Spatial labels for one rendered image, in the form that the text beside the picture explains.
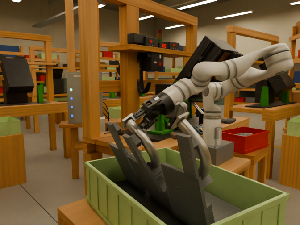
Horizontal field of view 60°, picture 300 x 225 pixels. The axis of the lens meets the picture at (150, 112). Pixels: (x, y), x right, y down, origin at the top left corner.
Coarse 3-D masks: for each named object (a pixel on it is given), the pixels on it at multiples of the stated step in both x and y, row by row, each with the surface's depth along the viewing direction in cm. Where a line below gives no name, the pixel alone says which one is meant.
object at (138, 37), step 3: (129, 33) 198; (132, 33) 196; (135, 33) 196; (129, 36) 198; (132, 36) 196; (135, 36) 197; (138, 36) 199; (141, 36) 202; (144, 36) 205; (129, 39) 198; (132, 39) 197; (135, 39) 197; (138, 39) 200; (141, 39) 202; (129, 42) 199; (132, 42) 197; (135, 42) 198; (138, 42) 200; (141, 42) 202
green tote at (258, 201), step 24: (96, 168) 108; (120, 168) 114; (216, 168) 100; (96, 192) 97; (120, 192) 78; (216, 192) 101; (240, 192) 91; (264, 192) 83; (120, 216) 81; (144, 216) 67; (240, 216) 65; (264, 216) 72
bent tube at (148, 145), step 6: (132, 114) 82; (126, 120) 81; (132, 120) 83; (126, 126) 83; (132, 126) 81; (138, 126) 82; (132, 132) 81; (138, 132) 80; (144, 138) 79; (144, 144) 79; (150, 144) 80; (150, 150) 80; (156, 150) 81; (150, 156) 81; (156, 156) 81; (150, 162) 85; (156, 162) 82
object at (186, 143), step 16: (192, 144) 65; (192, 160) 66; (176, 176) 74; (192, 176) 68; (176, 192) 78; (192, 192) 71; (176, 208) 81; (192, 208) 74; (208, 208) 77; (192, 224) 77; (208, 224) 72
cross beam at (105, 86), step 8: (104, 80) 198; (112, 80) 204; (144, 80) 234; (152, 80) 243; (160, 80) 253; (168, 80) 264; (104, 88) 198; (112, 88) 205; (144, 88) 235; (152, 88) 244
